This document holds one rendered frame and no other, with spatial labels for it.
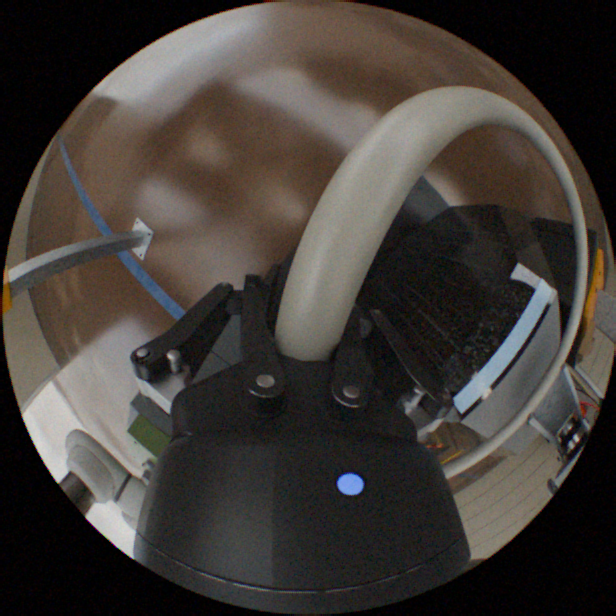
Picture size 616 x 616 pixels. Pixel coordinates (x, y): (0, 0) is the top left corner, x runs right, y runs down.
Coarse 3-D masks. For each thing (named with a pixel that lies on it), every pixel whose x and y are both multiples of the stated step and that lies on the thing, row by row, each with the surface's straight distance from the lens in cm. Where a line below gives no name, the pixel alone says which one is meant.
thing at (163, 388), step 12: (168, 360) 9; (180, 360) 9; (168, 372) 9; (180, 372) 9; (144, 384) 9; (156, 384) 9; (168, 384) 9; (180, 384) 8; (156, 396) 9; (168, 396) 8; (168, 408) 8
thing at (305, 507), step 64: (192, 384) 8; (320, 384) 8; (192, 448) 4; (256, 448) 3; (320, 448) 3; (384, 448) 4; (192, 512) 3; (256, 512) 3; (320, 512) 3; (384, 512) 3; (448, 512) 4; (192, 576) 3; (256, 576) 3; (320, 576) 3; (384, 576) 3; (448, 576) 4
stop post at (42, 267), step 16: (144, 224) 145; (96, 240) 124; (112, 240) 128; (128, 240) 135; (144, 240) 145; (48, 256) 110; (64, 256) 110; (80, 256) 116; (96, 256) 123; (16, 272) 105; (32, 272) 104; (48, 272) 109; (16, 288) 105
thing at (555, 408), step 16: (560, 368) 47; (560, 384) 58; (544, 400) 55; (560, 400) 64; (576, 400) 65; (528, 416) 47; (544, 416) 61; (560, 416) 72; (576, 416) 89; (544, 432) 58; (560, 448) 86
